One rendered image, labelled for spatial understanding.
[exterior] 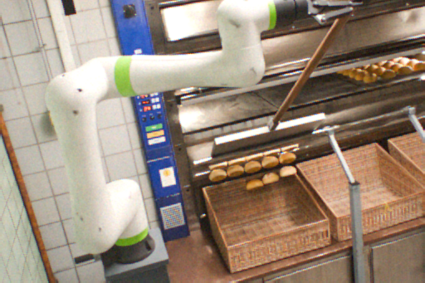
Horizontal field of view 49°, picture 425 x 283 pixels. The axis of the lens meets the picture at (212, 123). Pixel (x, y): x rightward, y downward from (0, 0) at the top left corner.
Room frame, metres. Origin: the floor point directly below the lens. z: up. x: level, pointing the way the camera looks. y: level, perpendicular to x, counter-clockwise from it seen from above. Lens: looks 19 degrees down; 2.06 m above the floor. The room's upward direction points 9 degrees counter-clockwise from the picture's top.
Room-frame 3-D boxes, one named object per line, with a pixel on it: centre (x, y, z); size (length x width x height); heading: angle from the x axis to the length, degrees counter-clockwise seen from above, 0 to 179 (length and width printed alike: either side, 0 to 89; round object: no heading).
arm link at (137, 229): (1.34, 0.33, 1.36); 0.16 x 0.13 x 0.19; 161
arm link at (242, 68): (1.24, 0.01, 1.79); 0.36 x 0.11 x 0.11; 71
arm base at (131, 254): (1.34, 0.38, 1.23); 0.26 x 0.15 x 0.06; 102
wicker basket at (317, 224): (2.25, -0.20, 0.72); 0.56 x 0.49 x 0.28; 101
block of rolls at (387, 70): (3.18, -1.19, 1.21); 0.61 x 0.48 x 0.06; 12
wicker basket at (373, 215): (2.37, -0.77, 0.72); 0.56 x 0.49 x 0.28; 103
